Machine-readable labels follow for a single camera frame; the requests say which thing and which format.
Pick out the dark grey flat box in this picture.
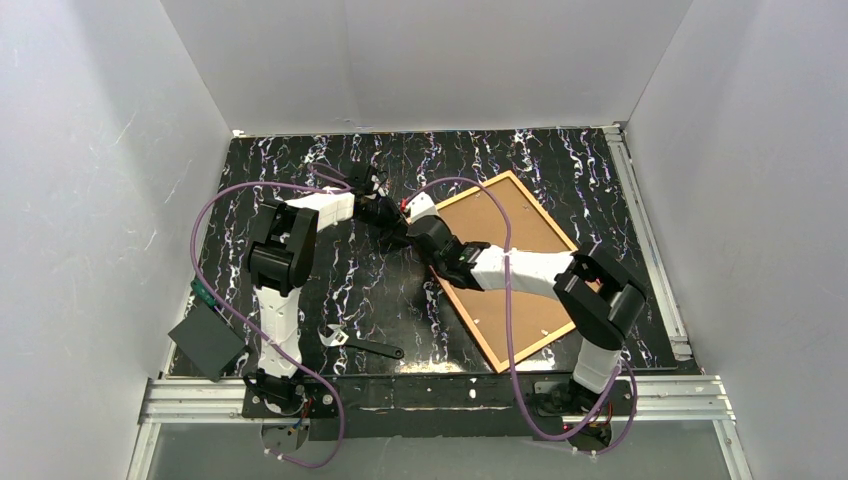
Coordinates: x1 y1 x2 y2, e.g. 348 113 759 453
168 306 248 382

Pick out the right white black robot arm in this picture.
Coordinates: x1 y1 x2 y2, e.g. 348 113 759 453
407 215 647 409

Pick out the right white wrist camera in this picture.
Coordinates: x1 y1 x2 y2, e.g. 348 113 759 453
400 192 439 224

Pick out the wooden picture frame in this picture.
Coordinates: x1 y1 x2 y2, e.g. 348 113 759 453
433 171 577 373

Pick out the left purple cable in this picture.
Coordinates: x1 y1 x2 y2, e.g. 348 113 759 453
190 163 356 470

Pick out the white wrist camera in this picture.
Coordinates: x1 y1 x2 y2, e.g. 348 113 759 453
400 192 439 224
366 171 389 198

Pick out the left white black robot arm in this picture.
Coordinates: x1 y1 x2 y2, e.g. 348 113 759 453
244 163 410 416

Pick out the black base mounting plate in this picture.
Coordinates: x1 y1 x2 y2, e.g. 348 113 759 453
241 370 637 443

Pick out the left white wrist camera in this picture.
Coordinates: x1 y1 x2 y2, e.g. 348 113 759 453
366 171 389 198

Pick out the green handled tool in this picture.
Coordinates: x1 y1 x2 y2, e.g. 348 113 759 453
190 278 217 309

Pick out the black adjustable wrench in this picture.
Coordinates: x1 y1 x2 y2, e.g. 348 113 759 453
319 324 405 360

